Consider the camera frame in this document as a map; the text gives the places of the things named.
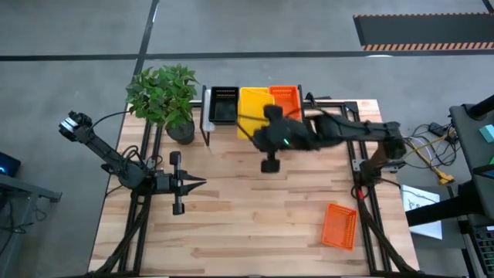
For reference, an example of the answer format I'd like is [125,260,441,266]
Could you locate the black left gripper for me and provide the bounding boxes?
[154,150,208,216]

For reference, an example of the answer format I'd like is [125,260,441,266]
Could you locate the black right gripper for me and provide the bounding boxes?
[252,103,313,175]

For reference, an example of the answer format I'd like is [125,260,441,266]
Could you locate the orange slotted plastic basket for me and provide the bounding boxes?
[268,85,303,120]
[320,202,359,252]

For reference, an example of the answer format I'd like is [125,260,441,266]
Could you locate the black slotted plastic basket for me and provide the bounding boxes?
[208,85,240,126]

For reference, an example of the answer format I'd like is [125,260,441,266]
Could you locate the dark plant pot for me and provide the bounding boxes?
[165,118,196,146]

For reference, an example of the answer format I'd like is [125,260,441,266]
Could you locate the green leafy plant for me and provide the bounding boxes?
[125,63,200,128]

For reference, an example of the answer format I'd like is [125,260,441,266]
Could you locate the white paper sheet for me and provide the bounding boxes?
[400,184,444,241]

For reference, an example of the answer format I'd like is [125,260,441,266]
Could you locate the black power adapter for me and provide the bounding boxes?
[428,122,448,137]

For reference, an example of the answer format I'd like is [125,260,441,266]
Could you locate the grey metal desk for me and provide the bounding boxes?
[0,172,63,278]

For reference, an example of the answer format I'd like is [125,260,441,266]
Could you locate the black hazard-striped floor mat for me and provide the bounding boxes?
[353,12,494,52]

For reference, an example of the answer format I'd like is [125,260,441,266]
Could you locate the black desk base bar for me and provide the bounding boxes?
[404,181,487,229]

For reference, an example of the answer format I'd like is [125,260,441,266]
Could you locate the black computer with blue lights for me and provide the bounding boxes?
[0,151,22,178]

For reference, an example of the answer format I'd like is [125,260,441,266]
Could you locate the dark grey desk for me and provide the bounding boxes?
[449,94,494,221]

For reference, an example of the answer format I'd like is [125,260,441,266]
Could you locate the teal box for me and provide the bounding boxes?
[478,124,494,144]

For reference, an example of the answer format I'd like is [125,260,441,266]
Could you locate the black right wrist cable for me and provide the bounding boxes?
[236,113,268,143]

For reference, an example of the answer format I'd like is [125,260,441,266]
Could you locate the black aluminium table frame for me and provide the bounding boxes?
[86,99,418,277]

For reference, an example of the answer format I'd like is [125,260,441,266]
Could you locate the wooden shelf with black frame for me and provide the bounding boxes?
[199,83,307,147]

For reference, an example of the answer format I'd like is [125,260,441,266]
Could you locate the yellow cable with connector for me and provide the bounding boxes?
[408,137,456,186]

